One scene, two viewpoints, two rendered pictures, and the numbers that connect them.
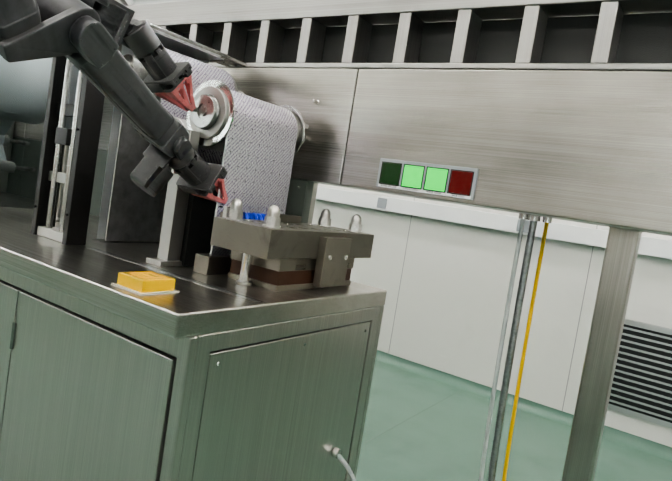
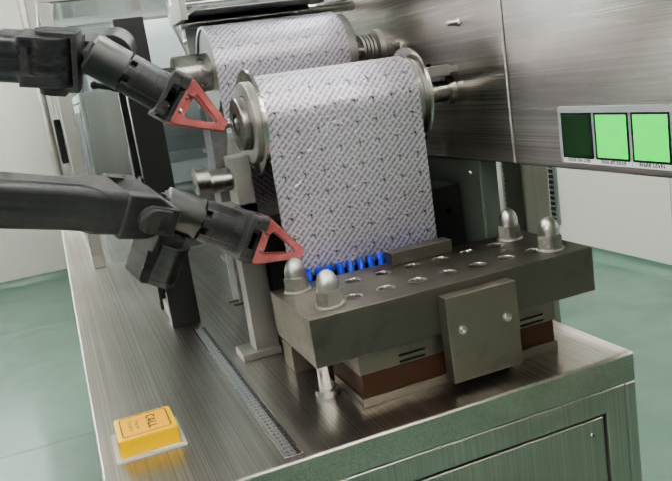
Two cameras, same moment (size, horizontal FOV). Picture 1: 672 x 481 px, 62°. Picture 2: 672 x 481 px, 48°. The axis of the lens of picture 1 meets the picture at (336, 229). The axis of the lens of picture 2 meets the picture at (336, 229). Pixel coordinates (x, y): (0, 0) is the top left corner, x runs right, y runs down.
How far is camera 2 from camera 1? 0.63 m
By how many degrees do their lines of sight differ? 37
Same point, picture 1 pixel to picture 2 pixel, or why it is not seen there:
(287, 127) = (393, 95)
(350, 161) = (520, 119)
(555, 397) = not seen: outside the picture
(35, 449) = not seen: outside the picture
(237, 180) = (314, 215)
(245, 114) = (295, 110)
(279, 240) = (335, 332)
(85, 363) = not seen: outside the picture
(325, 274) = (462, 359)
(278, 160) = (391, 154)
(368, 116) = (526, 29)
